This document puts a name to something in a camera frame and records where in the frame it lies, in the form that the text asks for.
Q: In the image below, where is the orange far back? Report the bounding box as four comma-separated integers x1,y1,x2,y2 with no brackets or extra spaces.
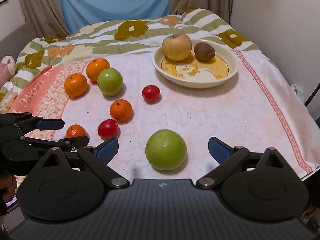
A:
86,58,110,82

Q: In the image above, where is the blue window cloth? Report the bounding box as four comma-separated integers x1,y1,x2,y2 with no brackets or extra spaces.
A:
59,0,169,33

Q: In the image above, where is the black cable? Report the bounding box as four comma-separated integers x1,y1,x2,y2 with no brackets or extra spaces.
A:
303,81,320,108

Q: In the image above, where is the floral striped quilt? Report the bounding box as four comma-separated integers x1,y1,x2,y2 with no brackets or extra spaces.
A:
1,9,259,98

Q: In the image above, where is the small orange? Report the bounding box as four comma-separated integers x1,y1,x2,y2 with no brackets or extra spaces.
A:
110,99,133,122
66,124,86,138

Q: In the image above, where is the green apple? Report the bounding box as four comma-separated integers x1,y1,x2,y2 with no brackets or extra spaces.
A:
145,129,187,171
97,68,123,96

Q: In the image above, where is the pink plush toy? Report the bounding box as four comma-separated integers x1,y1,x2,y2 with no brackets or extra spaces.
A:
0,56,17,87

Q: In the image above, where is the cream duck-print plate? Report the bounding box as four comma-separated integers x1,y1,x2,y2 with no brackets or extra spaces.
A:
152,39,238,89

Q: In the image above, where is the red tomato far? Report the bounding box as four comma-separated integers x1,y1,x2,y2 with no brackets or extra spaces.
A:
142,85,161,102

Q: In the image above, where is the left hand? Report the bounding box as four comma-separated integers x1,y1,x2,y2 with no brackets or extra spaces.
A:
0,175,17,203

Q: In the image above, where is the brown kiwi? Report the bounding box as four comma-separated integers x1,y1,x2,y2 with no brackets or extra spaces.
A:
194,42,216,62

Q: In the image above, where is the grey sofa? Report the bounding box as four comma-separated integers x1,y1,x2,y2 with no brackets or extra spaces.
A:
0,23,37,60

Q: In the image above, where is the pink white bed cover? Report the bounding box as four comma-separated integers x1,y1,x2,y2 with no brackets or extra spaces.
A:
8,49,320,181

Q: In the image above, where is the red tomato near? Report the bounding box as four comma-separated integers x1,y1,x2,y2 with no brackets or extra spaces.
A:
98,119,118,138

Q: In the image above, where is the yellow-red apple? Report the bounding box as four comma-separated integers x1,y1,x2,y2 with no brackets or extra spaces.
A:
162,34,192,61

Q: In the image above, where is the beige left curtain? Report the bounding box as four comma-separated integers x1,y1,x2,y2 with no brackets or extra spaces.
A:
20,0,70,38

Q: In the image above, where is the red tomato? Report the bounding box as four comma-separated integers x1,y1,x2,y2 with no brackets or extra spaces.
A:
98,119,118,138
142,85,161,102

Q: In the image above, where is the orange left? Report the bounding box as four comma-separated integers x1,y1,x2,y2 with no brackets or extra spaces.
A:
64,73,88,98

